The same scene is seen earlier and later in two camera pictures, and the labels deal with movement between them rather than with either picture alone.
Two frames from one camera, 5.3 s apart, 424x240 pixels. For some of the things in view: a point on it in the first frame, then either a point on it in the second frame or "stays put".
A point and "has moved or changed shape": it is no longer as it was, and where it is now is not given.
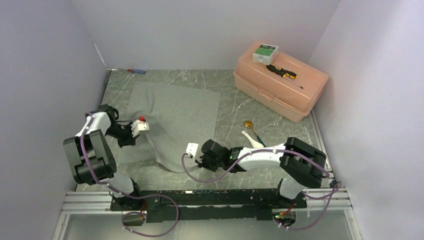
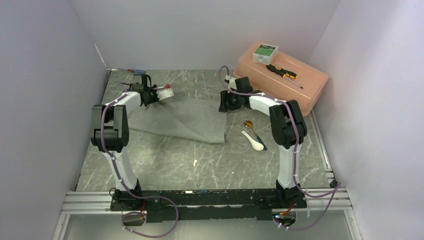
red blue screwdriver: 135,70 stays put
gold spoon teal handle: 249,124 stays put
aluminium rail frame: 338,200 stays put
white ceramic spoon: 255,144 stays put
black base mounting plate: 241,205 stays put
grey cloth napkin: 177,115 has moved or changed shape
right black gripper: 201,162 → 225,96
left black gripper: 130,140 → 154,88
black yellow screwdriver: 283,73 stays put
